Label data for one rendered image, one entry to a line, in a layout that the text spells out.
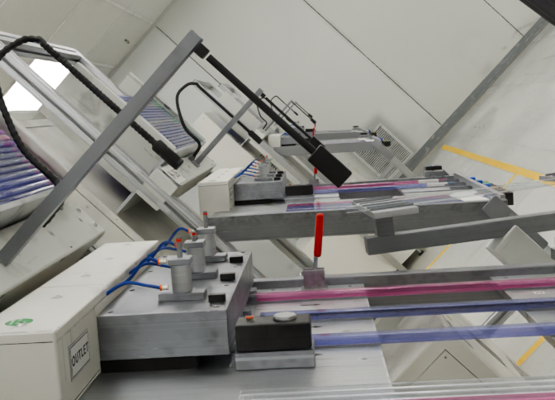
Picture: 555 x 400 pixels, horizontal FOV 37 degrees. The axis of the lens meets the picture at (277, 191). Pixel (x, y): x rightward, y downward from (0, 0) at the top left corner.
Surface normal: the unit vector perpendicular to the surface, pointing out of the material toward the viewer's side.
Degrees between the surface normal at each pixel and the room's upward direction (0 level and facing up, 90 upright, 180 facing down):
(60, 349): 135
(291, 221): 90
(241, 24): 90
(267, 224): 90
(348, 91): 90
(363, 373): 44
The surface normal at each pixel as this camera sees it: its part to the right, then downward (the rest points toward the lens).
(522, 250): 0.01, 0.04
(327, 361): -0.07, -0.99
